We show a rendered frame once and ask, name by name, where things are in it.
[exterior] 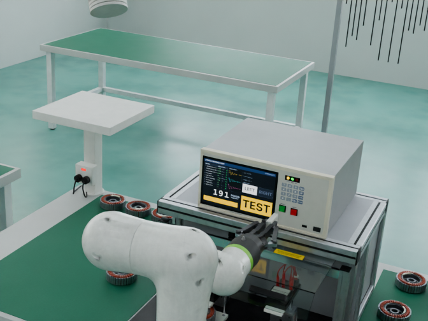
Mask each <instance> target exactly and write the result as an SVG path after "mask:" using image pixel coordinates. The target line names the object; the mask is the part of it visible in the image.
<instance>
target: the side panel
mask: <svg viewBox="0 0 428 321"><path fill-rule="evenodd" d="M386 216H387V212H386V214H385V215H384V217H383V218H382V221H381V222H380V224H379V226H378V228H377V229H376V231H375V233H374V234H373V237H372V238H371V240H370V242H369V244H368V245H367V247H366V249H365V251H364V256H363V261H362V269H361V274H360V282H359V289H358V294H357V301H356V306H355V313H354V318H353V321H359V319H360V317H361V315H362V313H363V311H364V308H365V307H366V305H367V302H368V301H369V298H370V297H371V294H372V292H373V290H374V287H375V280H376V273H377V269H378V261H379V257H380V250H381V246H382V239H383V232H384V227H385V220H386Z"/></svg>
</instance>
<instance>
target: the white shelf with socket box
mask: <svg viewBox="0 0 428 321"><path fill-rule="evenodd" d="M153 113H154V105H151V104H145V103H139V102H136V101H130V100H126V99H121V98H117V97H111V96H105V95H101V94H95V93H91V92H86V91H80V92H77V93H75V94H73V95H70V96H67V97H65V98H63V99H60V100H58V101H55V102H53V103H50V104H48V105H45V106H42V107H40V108H38V109H35V110H33V111H32V118H33V119H36V120H42V121H45V122H50V123H54V124H59V125H64V126H68V127H72V128H76V129H81V130H83V137H84V161H80V162H78V163H76V164H75V166H76V176H74V180H75V183H74V187H73V194H74V193H75V192H76V191H77V190H78V189H79V188H80V187H81V185H80V186H79V187H78V188H77V189H76V190H75V184H76V182H77V183H82V193H83V195H84V197H85V198H86V197H87V196H89V197H97V196H101V195H103V194H104V189H103V188H102V134H103V135H107V136H111V135H113V134H115V133H116V132H118V131H121V130H122V129H125V128H126V127H128V126H130V125H132V124H134V123H136V122H138V121H140V120H141V119H143V118H145V117H147V116H149V115H151V114H153ZM83 185H84V188H83Z"/></svg>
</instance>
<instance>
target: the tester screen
mask: <svg viewBox="0 0 428 321"><path fill-rule="evenodd" d="M275 180H276V174H273V173H267V172H264V171H259V170H256V169H250V168H245V167H242V166H237V165H234V164H228V163H225V162H220V161H216V160H211V159H206V158H204V173H203V195H202V202H206V203H210V204H214V205H217V206H222V207H225V208H230V209H233V210H238V211H242V212H245V213H250V214H253V215H258V216H261V217H265V218H269V217H267V216H264V215H259V214H256V213H252V212H249V211H244V210H241V209H240V208H241V196H246V197H251V198H254V199H258V200H262V201H267V202H270V203H272V204H273V199H274V192H275ZM243 183H244V184H247V185H252V186H256V187H260V188H263V189H269V190H273V199H268V198H265V197H261V196H256V195H252V194H247V193H244V192H242V188H243ZM213 188H214V189H218V190H223V191H226V192H230V194H229V199H227V198H223V197H218V196H214V195H212V192H213ZM204 195H206V196H211V197H216V198H219V199H223V200H226V201H231V202H234V203H237V204H238V207H237V208H236V207H233V206H228V205H225V204H220V203H216V202H213V201H208V200H205V199H204ZM272 211H273V205H272ZM271 215H272V212H271Z"/></svg>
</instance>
